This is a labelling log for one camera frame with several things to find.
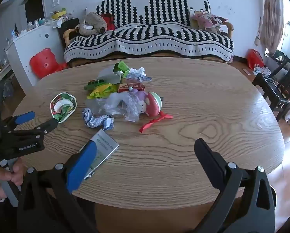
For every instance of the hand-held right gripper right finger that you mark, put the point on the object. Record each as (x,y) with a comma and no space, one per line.
(208,159)

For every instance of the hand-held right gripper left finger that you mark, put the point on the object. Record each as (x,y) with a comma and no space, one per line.
(81,167)

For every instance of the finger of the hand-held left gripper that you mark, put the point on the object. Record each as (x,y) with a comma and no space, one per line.
(46,126)
(26,116)

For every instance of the round green white wrapper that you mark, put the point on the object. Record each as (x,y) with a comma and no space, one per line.
(62,102)

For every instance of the blue-white paper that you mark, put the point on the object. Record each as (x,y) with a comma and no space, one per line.
(96,121)

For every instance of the red ribbon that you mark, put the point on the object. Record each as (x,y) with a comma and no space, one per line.
(157,121)

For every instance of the yellow snack packet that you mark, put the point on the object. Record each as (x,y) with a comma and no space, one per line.
(100,92)

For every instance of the clear plastic bag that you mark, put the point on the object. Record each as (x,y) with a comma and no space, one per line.
(113,102)

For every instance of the grey cardboard sheet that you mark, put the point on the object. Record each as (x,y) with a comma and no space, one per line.
(107,75)

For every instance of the pink and red tumbler doll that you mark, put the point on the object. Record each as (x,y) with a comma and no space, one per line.
(152,102)

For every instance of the small red box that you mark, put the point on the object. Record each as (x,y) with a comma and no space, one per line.
(131,87)

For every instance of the white paper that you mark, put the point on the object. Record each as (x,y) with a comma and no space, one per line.
(139,74)

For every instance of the red bear-shaped stool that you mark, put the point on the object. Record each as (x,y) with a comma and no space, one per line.
(44,63)

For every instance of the white cabinet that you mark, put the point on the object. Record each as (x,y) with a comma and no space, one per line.
(26,46)

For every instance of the group of small bottles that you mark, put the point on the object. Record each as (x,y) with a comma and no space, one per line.
(32,25)

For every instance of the black wooden chair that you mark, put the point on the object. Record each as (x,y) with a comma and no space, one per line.
(276,94)

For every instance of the wooden sofa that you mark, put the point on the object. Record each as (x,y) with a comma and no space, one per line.
(69,32)

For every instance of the white plastic bag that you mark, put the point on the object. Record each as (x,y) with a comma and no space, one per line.
(261,70)

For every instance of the yellow toy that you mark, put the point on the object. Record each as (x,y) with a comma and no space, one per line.
(58,13)

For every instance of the red plastic bag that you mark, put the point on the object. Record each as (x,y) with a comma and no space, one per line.
(254,58)

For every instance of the brown teddy bear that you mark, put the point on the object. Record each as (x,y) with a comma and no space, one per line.
(94,20)

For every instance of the red cushion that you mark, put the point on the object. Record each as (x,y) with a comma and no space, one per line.
(109,20)

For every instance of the black side table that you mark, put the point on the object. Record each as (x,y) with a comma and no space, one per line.
(278,56)

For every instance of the black white striped sofa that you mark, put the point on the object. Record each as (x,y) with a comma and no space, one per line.
(159,34)

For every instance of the pink printed cushion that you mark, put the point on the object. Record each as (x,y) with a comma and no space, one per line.
(208,20)

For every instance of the patterned curtain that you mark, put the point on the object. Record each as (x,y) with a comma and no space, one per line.
(271,17)

